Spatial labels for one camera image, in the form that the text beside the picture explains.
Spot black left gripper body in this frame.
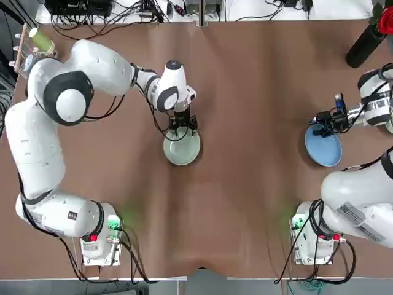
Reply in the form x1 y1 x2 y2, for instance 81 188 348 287
172 110 191 128

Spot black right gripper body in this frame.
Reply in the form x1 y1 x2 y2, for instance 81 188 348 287
329 105 351 133

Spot blue plate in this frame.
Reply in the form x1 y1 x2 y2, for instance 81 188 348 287
304 124 343 168

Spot green plate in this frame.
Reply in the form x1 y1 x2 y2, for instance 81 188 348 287
162 130 202 167

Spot dark vase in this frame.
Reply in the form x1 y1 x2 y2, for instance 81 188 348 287
346 26 388 69

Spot red artificial rose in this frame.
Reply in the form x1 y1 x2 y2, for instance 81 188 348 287
378 5 393 33

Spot grey ribbed electronics box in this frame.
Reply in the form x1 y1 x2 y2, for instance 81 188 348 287
186 0 223 15

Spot white desk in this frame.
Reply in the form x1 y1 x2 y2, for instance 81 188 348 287
35 0 393 23

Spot black equipment box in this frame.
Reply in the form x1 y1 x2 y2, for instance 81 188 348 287
45 0 112 17

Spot green cup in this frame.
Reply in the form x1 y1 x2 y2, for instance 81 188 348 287
28 26 56 53

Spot clear blue cup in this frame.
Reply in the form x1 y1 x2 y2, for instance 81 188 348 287
23 53 38 71

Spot cup drying rack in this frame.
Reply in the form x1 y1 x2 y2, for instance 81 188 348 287
8 23 59 77

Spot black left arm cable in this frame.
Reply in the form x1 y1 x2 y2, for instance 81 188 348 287
82 63 177 138

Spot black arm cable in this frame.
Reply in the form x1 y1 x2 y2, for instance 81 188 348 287
306 66 393 266
82 63 177 138

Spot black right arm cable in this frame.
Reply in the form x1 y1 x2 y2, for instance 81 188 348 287
306 66 393 266

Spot aluminium frame post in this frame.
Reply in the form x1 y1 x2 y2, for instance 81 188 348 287
198 0 208 29

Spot black right base cable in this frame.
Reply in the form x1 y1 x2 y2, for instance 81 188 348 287
274 219 357 285

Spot black base cable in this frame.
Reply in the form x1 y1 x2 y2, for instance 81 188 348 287
274 219 357 285
58 227 161 284

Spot black left base cable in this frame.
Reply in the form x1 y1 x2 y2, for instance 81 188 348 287
58 227 161 284

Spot black desk cable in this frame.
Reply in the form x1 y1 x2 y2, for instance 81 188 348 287
50 0 173 41

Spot green cable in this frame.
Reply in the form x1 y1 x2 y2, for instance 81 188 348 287
286 277 328 295

